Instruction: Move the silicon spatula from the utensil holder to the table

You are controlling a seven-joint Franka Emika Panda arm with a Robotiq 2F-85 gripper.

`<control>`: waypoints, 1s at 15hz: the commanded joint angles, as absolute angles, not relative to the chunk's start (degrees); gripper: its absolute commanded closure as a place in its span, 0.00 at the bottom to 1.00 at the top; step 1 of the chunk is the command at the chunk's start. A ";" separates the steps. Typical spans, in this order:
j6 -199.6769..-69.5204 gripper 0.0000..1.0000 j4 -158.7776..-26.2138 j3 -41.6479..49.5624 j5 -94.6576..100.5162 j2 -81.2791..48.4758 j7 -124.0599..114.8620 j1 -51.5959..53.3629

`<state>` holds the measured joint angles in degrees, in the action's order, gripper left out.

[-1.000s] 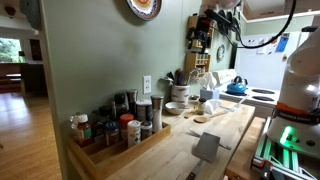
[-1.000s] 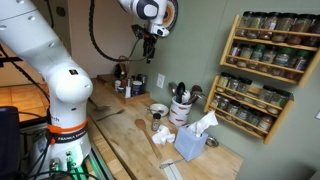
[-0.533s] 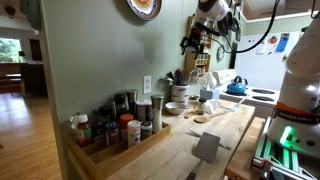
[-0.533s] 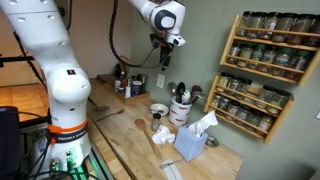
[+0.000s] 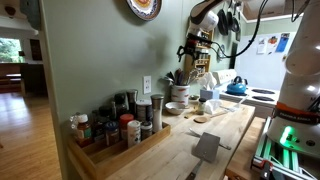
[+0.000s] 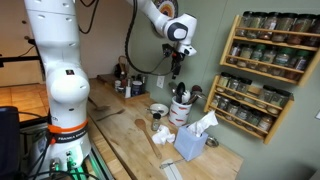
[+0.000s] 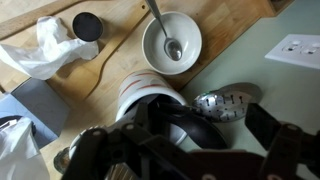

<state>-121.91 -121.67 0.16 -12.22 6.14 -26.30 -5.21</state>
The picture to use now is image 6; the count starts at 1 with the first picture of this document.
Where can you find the black monitor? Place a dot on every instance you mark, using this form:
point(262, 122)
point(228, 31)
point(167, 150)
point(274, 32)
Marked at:
point(8, 143)

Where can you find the small white bowl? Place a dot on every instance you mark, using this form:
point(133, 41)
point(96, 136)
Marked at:
point(161, 110)

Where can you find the dark pepper mill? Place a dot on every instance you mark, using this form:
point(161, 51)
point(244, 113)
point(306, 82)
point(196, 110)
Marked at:
point(144, 83)

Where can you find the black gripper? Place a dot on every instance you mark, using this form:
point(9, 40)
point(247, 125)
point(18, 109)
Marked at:
point(178, 59)

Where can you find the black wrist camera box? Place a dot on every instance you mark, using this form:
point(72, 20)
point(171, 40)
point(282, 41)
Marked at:
point(167, 50)

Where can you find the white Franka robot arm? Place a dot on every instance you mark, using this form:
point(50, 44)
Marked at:
point(60, 50)

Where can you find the glass shaker jar black lid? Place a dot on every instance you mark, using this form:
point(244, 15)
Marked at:
point(155, 123)

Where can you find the crumpled white tissue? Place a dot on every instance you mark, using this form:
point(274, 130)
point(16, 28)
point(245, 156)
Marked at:
point(163, 136)

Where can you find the large wooden spice rack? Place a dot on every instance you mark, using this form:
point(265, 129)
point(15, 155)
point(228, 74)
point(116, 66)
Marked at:
point(230, 50)

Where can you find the black bottle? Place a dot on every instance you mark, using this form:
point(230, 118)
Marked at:
point(117, 70)

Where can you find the steel salt grinder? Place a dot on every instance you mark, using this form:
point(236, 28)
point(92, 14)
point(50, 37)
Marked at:
point(128, 91)

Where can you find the grey metal spatula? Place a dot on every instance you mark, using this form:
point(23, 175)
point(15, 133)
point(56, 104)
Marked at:
point(111, 115)

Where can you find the small wooden spice rack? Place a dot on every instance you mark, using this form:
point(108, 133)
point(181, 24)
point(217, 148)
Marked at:
point(210, 96)

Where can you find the small brown cardboard box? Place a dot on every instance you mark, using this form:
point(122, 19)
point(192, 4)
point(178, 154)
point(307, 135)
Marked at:
point(254, 90)

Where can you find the white flat strip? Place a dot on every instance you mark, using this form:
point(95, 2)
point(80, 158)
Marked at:
point(173, 172)

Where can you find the wooden spice tray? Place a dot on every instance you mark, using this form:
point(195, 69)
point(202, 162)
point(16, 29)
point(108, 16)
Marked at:
point(110, 85)

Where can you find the small metal spoon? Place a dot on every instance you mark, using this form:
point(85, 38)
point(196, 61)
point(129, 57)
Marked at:
point(153, 109)

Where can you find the dark can white label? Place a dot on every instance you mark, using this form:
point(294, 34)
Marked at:
point(136, 89)

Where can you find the glass spice jar black lid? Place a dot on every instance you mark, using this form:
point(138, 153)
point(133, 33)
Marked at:
point(245, 56)
point(246, 23)
point(242, 114)
point(314, 31)
point(216, 100)
point(266, 95)
point(223, 81)
point(278, 100)
point(257, 25)
point(243, 88)
point(300, 30)
point(265, 124)
point(283, 28)
point(233, 109)
point(223, 104)
point(234, 53)
point(270, 26)
point(233, 85)
point(254, 119)

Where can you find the wooden spoon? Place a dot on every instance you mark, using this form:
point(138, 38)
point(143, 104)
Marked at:
point(148, 136)

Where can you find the white tissue in box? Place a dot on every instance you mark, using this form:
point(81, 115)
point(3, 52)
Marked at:
point(203, 123)

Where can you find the dark brown spoon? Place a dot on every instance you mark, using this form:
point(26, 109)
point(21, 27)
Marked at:
point(196, 89)

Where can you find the small metal dish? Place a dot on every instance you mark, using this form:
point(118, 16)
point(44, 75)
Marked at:
point(212, 142)

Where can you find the metal turner spatula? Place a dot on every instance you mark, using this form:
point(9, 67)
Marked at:
point(101, 108)

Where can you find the blue tissue box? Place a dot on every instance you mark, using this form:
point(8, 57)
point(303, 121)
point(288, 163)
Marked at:
point(188, 143)

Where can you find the black stand bar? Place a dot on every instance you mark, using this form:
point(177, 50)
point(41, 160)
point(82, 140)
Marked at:
point(13, 60)

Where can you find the metal ladle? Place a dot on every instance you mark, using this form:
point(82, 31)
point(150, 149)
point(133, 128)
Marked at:
point(172, 87)

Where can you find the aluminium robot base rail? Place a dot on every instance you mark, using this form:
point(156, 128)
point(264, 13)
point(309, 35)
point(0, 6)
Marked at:
point(100, 165)

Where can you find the white wall outlet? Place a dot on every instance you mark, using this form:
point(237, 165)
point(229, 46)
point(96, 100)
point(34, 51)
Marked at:
point(160, 81)

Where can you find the white red-marked utensil holder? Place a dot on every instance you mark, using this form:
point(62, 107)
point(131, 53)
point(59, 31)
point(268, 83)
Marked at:
point(179, 113)

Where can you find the glass spice jar green lid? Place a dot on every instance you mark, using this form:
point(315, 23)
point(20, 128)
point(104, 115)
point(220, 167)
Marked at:
point(298, 65)
point(282, 61)
point(268, 60)
point(256, 57)

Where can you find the white plastic spoon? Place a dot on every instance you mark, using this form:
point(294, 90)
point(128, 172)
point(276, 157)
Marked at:
point(186, 96)

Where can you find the colourful decorative wall plate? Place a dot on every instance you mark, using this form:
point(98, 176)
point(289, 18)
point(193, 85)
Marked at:
point(170, 8)

